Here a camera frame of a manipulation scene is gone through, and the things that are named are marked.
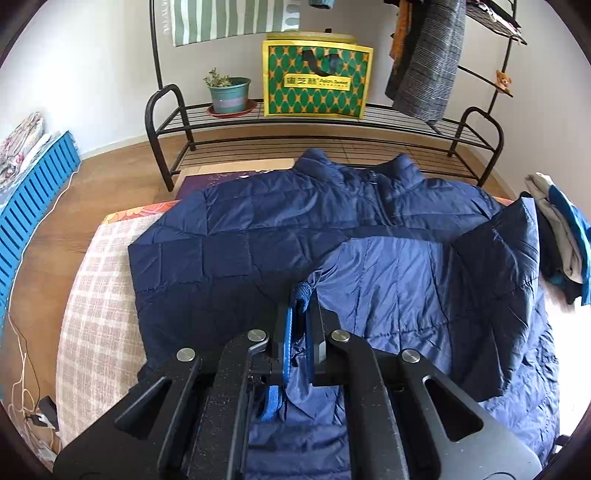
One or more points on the navy blue puffer jacket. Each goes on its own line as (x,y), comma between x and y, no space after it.
(231,240)

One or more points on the flat cardboard sheet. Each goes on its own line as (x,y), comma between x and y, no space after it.
(231,165)

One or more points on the red plant saucer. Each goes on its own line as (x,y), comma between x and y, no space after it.
(244,110)

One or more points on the potted plant in green pot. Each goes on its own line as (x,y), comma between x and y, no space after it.
(229,97)

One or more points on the blue slatted panel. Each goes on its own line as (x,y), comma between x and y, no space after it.
(27,221)

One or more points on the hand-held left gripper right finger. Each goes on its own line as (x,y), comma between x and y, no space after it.
(317,341)

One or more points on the green yellow patterned tote bag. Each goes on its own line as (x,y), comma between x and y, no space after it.
(318,99)

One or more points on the black metal garment rack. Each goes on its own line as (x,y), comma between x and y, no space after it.
(167,88)

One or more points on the pile of mixed clothes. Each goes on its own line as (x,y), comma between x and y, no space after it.
(558,230)

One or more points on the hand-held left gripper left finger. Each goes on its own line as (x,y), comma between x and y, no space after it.
(288,337)

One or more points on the green white striped cloth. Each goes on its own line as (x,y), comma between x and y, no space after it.
(207,18)

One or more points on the orange floral cloth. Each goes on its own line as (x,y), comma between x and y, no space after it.
(138,211)

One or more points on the floral patterned bedding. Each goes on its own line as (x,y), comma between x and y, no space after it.
(18,138)

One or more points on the small brown teddy bear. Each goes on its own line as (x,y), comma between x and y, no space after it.
(503,80)

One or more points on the orange patterned garment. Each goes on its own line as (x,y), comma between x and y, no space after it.
(401,32)

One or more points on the grey plaid coat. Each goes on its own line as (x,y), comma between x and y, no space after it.
(434,60)

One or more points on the beige checkered blanket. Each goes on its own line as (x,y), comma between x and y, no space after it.
(101,295)

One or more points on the black power adapter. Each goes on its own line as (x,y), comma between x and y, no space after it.
(47,408)

